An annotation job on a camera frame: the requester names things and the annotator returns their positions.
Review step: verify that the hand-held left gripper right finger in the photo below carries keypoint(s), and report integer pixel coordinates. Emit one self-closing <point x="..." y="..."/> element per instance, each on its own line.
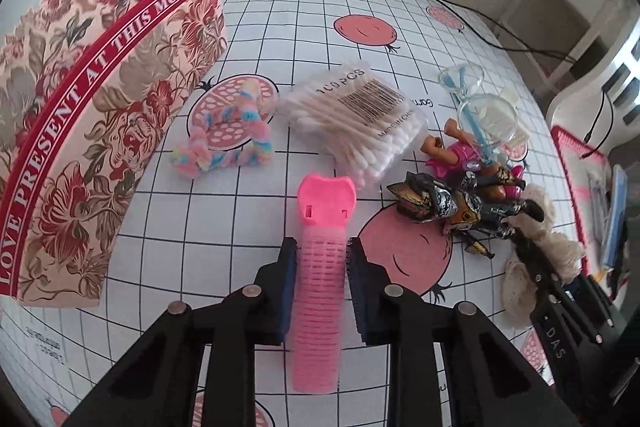
<point x="362" y="292"/>

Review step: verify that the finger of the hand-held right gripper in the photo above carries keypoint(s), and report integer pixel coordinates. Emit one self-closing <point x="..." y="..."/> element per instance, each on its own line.
<point x="550" y="302"/>
<point x="592" y="294"/>

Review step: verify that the pink action figure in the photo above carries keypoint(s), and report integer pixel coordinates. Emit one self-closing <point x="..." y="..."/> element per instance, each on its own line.
<point x="457" y="154"/>

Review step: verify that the cream lace scrunchie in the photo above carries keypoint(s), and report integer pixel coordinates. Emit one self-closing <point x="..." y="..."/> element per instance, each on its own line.
<point x="565" y="252"/>

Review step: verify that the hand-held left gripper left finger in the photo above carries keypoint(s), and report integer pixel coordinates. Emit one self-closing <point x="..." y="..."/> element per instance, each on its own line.
<point x="286" y="292"/>

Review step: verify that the floral gift box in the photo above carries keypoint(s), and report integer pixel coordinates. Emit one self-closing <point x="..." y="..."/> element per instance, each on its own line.
<point x="100" y="107"/>

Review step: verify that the red pink crocheted cushion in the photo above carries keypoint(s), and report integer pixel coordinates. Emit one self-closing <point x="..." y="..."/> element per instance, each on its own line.
<point x="575" y="177"/>

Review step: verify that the pink hair roller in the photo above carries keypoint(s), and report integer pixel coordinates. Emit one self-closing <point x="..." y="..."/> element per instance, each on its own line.
<point x="320" y="287"/>

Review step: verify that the black gold action figure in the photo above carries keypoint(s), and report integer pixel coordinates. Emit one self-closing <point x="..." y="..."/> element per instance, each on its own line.
<point x="435" y="202"/>

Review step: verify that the cotton swab packet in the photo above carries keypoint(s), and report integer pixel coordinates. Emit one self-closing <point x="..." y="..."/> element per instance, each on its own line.
<point x="350" y="127"/>

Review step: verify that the smartphone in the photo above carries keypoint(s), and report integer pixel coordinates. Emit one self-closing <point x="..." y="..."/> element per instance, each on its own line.
<point x="616" y="217"/>

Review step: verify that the clear plastic toy glasses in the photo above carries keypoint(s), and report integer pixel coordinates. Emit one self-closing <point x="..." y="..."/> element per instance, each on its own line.
<point x="462" y="77"/>

